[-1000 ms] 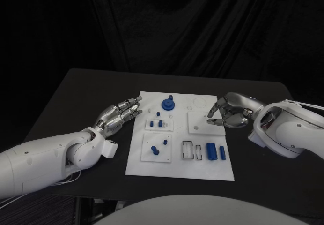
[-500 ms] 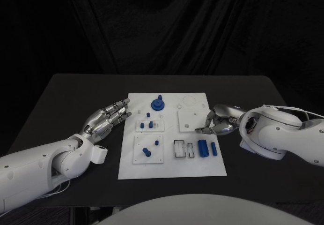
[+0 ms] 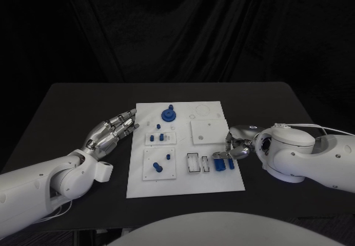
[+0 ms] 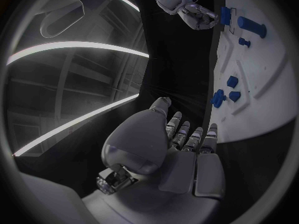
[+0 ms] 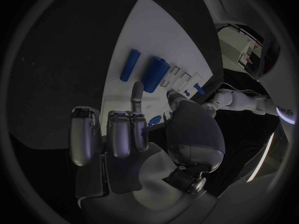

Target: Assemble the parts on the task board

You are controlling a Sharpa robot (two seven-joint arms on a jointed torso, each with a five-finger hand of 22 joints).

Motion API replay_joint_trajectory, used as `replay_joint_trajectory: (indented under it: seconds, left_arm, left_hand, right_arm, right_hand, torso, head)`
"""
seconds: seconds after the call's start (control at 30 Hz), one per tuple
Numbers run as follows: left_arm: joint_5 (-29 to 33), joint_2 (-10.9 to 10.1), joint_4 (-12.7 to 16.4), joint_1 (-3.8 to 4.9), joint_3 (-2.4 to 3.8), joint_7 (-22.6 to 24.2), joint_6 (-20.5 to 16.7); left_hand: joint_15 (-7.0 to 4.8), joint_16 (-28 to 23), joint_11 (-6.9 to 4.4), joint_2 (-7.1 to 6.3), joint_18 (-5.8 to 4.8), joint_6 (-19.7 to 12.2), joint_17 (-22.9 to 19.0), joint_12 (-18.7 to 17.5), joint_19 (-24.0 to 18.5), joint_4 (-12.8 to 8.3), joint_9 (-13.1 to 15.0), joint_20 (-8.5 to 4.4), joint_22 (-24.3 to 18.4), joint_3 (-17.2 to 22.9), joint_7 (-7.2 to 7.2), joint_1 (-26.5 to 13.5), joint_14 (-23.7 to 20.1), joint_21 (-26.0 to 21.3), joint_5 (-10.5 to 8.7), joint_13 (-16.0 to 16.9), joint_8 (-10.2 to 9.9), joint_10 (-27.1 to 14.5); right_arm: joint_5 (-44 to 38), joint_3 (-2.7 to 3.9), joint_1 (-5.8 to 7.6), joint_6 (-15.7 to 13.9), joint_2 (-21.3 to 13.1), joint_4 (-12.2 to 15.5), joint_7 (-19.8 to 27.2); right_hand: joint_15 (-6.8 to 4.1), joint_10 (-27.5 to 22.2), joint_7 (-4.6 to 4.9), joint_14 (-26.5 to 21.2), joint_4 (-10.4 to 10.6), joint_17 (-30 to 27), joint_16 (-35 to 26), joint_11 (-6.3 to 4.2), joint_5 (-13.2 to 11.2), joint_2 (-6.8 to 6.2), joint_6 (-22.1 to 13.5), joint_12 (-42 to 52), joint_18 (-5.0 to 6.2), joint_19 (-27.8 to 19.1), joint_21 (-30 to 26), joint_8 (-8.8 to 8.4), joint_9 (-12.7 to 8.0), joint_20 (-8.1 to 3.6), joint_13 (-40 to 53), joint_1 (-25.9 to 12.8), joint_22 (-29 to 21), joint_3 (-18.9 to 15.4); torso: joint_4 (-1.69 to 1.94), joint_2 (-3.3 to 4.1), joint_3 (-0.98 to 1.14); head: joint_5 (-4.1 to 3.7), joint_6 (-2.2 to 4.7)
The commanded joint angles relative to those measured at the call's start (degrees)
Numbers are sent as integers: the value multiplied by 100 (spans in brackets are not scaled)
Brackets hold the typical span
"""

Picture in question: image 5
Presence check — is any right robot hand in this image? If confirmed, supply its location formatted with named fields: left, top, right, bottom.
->
left=68, top=81, right=226, bottom=224

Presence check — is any white task board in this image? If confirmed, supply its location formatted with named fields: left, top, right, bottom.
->
left=100, top=0, right=215, bottom=135

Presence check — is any blue gear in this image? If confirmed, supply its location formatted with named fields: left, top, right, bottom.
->
left=148, top=115, right=163, bottom=128

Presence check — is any blue fat cylinder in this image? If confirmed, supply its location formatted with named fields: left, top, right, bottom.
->
left=141, top=55, right=171, bottom=94

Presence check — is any blue short cylinder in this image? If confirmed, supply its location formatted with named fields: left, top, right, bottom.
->
left=193, top=83, right=206, bottom=96

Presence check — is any blue slim long cylinder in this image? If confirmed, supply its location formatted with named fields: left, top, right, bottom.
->
left=119, top=48, right=142, bottom=82

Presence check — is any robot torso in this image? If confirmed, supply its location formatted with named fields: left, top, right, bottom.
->
left=207, top=0, right=299, bottom=126

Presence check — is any white cable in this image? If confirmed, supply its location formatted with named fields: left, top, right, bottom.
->
left=215, top=82, right=271, bottom=98

